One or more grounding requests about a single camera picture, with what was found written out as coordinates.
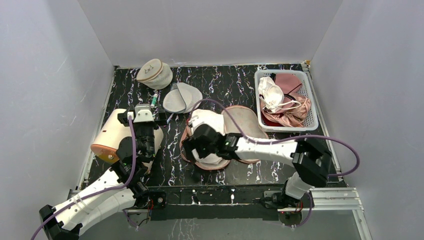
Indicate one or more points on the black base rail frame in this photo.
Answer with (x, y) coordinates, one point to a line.
(244, 202)

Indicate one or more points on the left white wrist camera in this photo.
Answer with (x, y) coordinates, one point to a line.
(141, 113)

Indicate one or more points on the white bra in basket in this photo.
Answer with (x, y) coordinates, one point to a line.
(273, 97)

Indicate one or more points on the white bra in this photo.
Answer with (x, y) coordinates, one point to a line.
(273, 97)
(215, 121)

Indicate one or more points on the small green white tube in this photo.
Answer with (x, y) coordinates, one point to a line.
(154, 100)

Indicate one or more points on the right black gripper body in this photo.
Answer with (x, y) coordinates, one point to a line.
(191, 145)

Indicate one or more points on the white plastic basket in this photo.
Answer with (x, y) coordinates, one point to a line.
(311, 122)

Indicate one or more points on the peach floral mesh laundry bag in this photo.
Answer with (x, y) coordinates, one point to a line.
(237, 119)

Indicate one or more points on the pink satin garment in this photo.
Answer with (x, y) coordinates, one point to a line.
(290, 85)

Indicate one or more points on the pink pen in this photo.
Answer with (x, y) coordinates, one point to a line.
(170, 117)

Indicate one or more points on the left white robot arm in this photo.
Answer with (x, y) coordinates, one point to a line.
(117, 190)

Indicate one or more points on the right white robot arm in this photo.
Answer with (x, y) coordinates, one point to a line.
(307, 156)

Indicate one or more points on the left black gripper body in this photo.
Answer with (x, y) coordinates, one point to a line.
(147, 133)

